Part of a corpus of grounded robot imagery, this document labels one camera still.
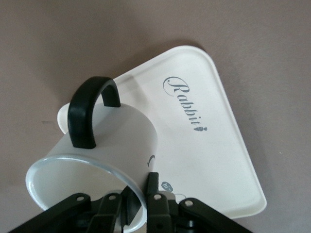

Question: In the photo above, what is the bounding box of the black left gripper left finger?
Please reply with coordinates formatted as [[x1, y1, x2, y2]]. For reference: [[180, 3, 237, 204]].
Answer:
[[7, 186, 143, 233]]

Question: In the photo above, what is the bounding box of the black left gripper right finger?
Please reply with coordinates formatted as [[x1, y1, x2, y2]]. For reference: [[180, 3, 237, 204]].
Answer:
[[143, 171, 253, 233]]

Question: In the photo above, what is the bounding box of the white smiley mug black handle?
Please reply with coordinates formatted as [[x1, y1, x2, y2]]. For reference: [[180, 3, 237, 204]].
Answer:
[[25, 76, 159, 231]]

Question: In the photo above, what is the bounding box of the cream rabbit print tray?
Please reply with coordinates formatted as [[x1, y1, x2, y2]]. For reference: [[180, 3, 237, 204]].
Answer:
[[57, 45, 267, 220]]

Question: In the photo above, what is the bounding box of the brown table mat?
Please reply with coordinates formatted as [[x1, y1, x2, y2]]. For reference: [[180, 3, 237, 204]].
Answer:
[[0, 0, 311, 233]]

